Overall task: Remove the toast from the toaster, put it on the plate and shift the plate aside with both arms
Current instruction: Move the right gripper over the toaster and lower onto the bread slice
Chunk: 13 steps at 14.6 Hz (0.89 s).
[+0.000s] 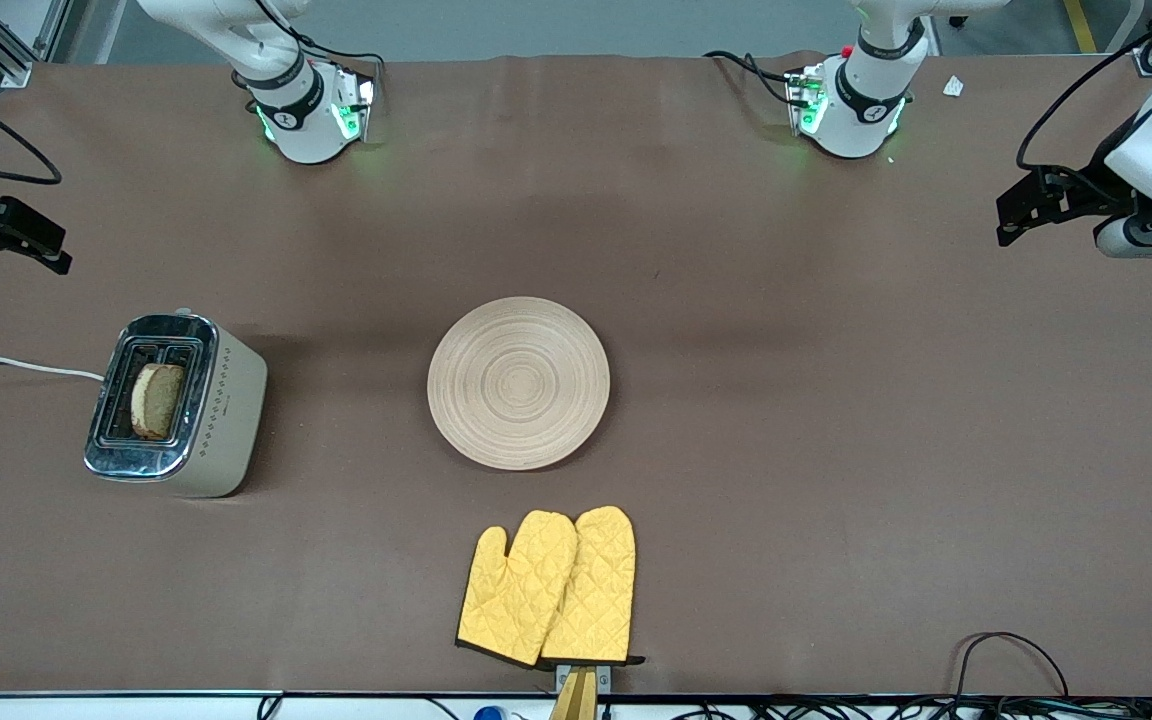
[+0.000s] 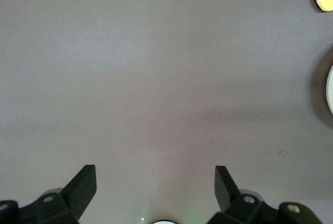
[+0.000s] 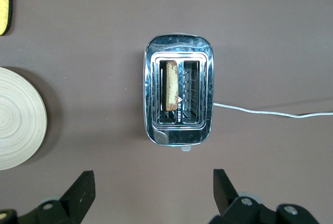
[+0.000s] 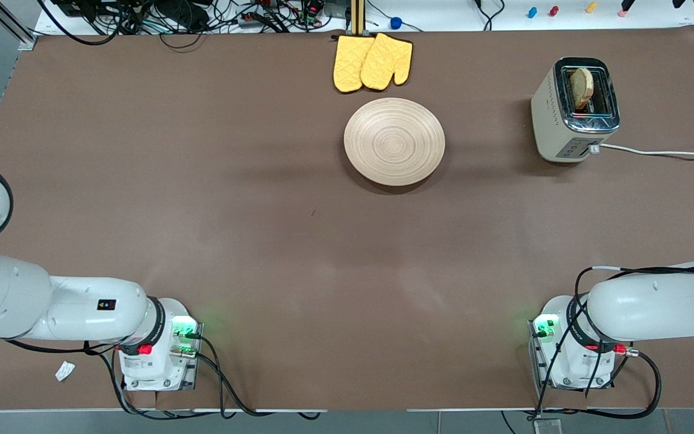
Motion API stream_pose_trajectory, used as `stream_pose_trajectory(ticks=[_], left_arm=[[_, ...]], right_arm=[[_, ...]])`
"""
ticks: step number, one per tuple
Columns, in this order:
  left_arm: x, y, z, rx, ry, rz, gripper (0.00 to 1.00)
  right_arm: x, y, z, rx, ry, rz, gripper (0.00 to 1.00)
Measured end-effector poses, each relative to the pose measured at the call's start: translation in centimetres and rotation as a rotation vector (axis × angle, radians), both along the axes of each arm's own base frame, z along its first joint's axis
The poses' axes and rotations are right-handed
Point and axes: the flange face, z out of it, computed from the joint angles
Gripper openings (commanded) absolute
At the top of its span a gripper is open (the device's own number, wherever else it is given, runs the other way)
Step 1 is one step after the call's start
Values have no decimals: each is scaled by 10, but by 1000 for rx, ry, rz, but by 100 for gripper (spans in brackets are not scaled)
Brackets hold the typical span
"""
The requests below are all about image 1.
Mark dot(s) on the blue cap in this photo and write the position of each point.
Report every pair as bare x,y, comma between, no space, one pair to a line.
488,714

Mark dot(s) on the beige chrome two-slot toaster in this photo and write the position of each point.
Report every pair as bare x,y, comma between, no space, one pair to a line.
226,420

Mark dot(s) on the brown table cover mat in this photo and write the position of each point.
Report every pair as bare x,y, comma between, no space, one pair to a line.
736,560

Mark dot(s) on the brown bread toast slice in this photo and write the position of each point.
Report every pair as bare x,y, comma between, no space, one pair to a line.
158,400

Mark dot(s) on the round light wooden plate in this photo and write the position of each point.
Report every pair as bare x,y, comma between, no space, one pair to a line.
518,384

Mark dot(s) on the grey metal bracket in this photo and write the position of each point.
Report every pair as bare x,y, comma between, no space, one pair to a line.
604,676

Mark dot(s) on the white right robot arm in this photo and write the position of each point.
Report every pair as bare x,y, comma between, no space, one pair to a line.
306,130

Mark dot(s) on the base connector box green light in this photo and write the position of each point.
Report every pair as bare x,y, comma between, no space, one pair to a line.
361,100
804,100

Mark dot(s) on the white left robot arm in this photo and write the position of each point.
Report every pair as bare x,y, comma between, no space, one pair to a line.
861,120

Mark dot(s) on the white paper scrap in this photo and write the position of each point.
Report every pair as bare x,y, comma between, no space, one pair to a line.
953,86

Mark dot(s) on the yellow quilted oven mitt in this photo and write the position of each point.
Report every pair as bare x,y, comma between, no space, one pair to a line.
601,580
511,600

